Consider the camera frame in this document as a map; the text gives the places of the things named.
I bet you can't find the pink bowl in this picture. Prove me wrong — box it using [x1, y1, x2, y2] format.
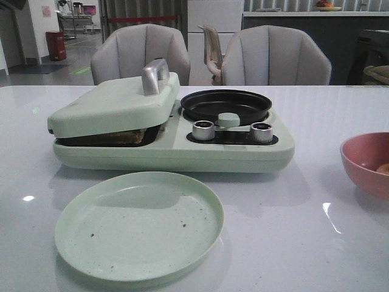
[340, 132, 388, 200]

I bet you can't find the bread slice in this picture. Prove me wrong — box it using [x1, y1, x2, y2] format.
[69, 128, 146, 144]

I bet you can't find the silver control knob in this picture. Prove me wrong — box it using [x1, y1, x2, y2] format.
[191, 120, 215, 141]
[249, 122, 273, 144]

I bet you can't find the shrimp piece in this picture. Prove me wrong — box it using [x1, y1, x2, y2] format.
[376, 163, 389, 175]

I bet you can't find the mint green breakfast maker base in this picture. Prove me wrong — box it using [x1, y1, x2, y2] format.
[53, 100, 295, 173]

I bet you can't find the fruit bowl on counter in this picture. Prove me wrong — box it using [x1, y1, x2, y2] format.
[314, 0, 342, 12]

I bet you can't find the dark counter cabinet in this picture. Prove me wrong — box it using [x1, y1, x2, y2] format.
[232, 12, 388, 85]

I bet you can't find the breakfast maker lid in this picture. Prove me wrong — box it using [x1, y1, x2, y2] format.
[47, 71, 180, 138]

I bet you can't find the left grey upholstered chair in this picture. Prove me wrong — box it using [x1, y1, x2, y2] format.
[91, 24, 190, 86]

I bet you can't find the white cabinet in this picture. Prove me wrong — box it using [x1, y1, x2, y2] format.
[188, 1, 244, 86]

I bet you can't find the left silver control knob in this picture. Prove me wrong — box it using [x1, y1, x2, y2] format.
[191, 120, 215, 141]

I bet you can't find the right silver control knob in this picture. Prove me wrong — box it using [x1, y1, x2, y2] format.
[249, 122, 273, 144]

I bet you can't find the grey upholstered chair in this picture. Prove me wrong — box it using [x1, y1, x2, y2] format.
[221, 25, 332, 86]
[91, 24, 190, 86]

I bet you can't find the mint green plate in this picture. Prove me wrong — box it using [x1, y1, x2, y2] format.
[55, 172, 224, 284]

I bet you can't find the right grey upholstered chair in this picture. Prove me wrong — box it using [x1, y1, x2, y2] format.
[221, 25, 332, 86]

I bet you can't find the dark armchair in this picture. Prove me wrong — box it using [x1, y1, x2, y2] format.
[347, 29, 388, 85]

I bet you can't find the black round frying pan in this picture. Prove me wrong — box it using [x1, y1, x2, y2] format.
[181, 89, 272, 126]

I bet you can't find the red bin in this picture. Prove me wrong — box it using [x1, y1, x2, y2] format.
[46, 30, 66, 61]

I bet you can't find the beige office chair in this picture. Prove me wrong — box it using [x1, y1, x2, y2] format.
[198, 24, 223, 86]

